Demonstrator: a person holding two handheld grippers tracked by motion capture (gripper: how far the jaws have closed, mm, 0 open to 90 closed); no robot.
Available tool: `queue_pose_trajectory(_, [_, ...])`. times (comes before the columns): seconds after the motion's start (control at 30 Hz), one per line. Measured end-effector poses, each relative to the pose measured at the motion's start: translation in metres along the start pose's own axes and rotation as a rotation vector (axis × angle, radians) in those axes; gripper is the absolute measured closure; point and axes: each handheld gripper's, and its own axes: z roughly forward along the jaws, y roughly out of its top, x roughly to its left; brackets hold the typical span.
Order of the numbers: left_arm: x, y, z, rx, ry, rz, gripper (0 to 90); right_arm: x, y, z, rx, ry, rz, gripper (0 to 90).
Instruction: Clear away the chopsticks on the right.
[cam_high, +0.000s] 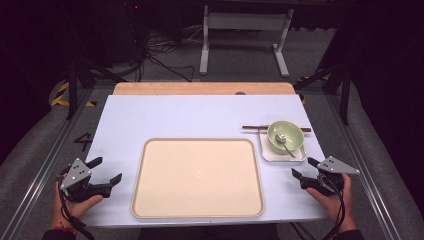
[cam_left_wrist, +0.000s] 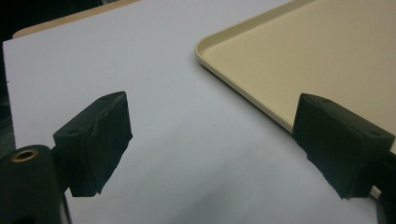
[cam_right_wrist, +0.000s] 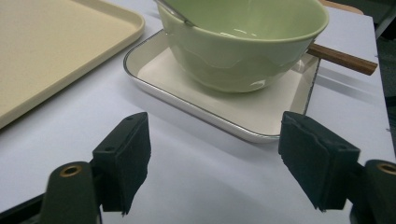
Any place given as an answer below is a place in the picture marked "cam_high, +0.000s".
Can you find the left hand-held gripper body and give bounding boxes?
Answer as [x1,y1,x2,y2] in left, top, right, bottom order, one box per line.
[59,157,113,203]

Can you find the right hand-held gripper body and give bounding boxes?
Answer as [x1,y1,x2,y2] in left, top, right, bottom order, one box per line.
[300,155,361,196]

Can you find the white square plate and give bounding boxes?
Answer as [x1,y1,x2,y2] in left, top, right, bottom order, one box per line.
[259,131,308,163]

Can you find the green bowl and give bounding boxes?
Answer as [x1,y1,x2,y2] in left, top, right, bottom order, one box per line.
[267,120,305,156]

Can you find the metal spoon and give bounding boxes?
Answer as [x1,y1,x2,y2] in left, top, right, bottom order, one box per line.
[275,133,297,159]

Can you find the beige plastic tray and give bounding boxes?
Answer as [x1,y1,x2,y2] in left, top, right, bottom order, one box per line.
[130,137,265,220]

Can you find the person's left hand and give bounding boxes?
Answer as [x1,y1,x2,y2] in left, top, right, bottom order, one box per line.
[51,181,104,231]

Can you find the person's right hand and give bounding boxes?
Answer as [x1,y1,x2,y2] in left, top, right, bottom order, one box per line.
[306,173,358,233]

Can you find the black tripod stand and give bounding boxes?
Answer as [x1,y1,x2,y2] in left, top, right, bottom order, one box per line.
[293,63,353,127]
[64,56,128,121]

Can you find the person's dark clothing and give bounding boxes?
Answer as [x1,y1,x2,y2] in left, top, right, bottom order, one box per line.
[138,223,279,240]

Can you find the black computer case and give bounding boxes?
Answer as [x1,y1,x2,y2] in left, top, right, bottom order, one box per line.
[106,0,144,64]

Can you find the aluminium rail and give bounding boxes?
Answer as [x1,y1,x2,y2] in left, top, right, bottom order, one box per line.
[324,94,401,240]
[0,88,96,240]

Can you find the right hand-held gripper cable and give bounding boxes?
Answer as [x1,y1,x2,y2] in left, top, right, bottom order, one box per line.
[289,173,347,240]

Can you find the hand-held gripper cable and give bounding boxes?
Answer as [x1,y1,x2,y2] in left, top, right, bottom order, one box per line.
[57,176,96,240]
[289,173,347,240]

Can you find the left hand-held gripper cable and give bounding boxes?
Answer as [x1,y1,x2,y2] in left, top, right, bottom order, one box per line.
[57,176,96,240]

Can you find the black floor cables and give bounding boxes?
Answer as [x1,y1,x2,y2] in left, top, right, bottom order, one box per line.
[136,26,196,83]

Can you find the white metal stand frame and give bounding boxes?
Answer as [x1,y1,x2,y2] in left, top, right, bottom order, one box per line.
[199,4,295,78]

